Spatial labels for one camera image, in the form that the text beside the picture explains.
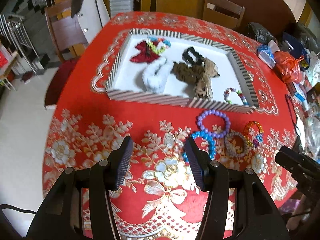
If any grey small-bead bracelet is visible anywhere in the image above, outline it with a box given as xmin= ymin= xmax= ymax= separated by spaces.
xmin=224 ymin=131 xmax=249 ymax=158

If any small white table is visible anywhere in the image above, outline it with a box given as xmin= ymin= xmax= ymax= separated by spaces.
xmin=0 ymin=51 xmax=19 ymax=90

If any round brown wooden board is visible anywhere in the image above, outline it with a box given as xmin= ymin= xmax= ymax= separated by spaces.
xmin=221 ymin=0 xmax=307 ymax=37

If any dark red chair cushion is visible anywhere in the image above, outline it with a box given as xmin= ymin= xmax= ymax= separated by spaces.
xmin=44 ymin=60 xmax=80 ymax=109

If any purple bead bracelet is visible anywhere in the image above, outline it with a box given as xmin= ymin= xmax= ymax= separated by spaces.
xmin=197 ymin=109 xmax=231 ymax=139

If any orange plastic bag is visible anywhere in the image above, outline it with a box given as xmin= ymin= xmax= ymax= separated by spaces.
xmin=274 ymin=51 xmax=304 ymax=83

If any rainbow bead bracelet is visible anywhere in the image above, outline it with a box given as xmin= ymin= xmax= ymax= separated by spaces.
xmin=243 ymin=121 xmax=265 ymax=148

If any red gift bag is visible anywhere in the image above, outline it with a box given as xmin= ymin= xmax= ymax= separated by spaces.
xmin=0 ymin=50 xmax=10 ymax=67

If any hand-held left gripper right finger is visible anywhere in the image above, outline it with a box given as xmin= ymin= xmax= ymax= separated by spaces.
xmin=184 ymin=137 xmax=290 ymax=240

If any light blue fluffy scrunchie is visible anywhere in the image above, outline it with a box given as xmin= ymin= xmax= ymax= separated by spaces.
xmin=142 ymin=57 xmax=168 ymax=93

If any beige lace bow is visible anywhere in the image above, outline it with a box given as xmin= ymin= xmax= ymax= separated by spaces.
xmin=194 ymin=57 xmax=221 ymax=99

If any red floral tablecloth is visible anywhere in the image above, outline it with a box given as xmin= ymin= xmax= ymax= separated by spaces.
xmin=42 ymin=11 xmax=308 ymax=240

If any black scrunchie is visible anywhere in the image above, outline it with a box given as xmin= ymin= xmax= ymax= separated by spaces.
xmin=181 ymin=46 xmax=204 ymax=67

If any red satin bow clip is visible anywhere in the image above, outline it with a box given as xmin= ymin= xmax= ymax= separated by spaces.
xmin=129 ymin=41 xmax=160 ymax=63

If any flat wooden board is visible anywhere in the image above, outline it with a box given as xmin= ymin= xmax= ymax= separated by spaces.
xmin=156 ymin=0 xmax=204 ymax=19

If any black cord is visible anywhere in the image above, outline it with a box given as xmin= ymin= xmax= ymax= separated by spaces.
xmin=285 ymin=94 xmax=304 ymax=137

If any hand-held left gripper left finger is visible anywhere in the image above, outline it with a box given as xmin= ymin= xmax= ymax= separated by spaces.
xmin=26 ymin=136 xmax=134 ymax=240

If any light wooden chair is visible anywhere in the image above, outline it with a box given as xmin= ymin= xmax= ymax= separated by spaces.
xmin=202 ymin=0 xmax=246 ymax=29

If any black plastic bag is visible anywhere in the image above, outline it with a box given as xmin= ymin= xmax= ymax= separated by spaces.
xmin=246 ymin=22 xmax=278 ymax=45

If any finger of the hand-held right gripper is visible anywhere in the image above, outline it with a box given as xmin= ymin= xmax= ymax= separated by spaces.
xmin=275 ymin=146 xmax=320 ymax=200

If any steel stair railing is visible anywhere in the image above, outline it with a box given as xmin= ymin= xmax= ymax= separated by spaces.
xmin=0 ymin=14 xmax=38 ymax=73

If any grey coat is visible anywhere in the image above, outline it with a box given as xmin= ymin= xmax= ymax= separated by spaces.
xmin=71 ymin=0 xmax=110 ymax=44

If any blue bead bracelet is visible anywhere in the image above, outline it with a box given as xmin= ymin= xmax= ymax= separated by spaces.
xmin=182 ymin=130 xmax=217 ymax=162

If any white pastel bead bracelet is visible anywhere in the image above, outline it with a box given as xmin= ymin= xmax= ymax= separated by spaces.
xmin=223 ymin=87 xmax=249 ymax=106

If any wooden chair with brown backrest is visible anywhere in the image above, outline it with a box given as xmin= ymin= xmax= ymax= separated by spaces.
xmin=44 ymin=0 xmax=88 ymax=60

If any green white bead bracelet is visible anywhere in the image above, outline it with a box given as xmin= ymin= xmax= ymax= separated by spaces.
xmin=147 ymin=37 xmax=172 ymax=54

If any black white striped box tray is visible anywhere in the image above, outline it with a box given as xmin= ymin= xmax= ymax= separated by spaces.
xmin=104 ymin=28 xmax=257 ymax=114

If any brown scrunchie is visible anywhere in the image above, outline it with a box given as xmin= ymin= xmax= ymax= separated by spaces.
xmin=171 ymin=61 xmax=204 ymax=83

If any pair of dark shoes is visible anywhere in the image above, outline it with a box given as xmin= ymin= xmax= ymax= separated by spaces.
xmin=21 ymin=71 xmax=34 ymax=84

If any pile of small packets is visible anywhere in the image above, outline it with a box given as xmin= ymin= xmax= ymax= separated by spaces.
xmin=292 ymin=52 xmax=320 ymax=155

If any blue white packet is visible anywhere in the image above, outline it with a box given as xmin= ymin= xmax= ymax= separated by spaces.
xmin=257 ymin=42 xmax=279 ymax=68

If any black cable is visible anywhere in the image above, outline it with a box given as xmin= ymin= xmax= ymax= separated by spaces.
xmin=0 ymin=204 xmax=37 ymax=214

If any navy blue bag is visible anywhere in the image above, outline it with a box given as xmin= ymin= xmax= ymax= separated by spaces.
xmin=282 ymin=32 xmax=310 ymax=63

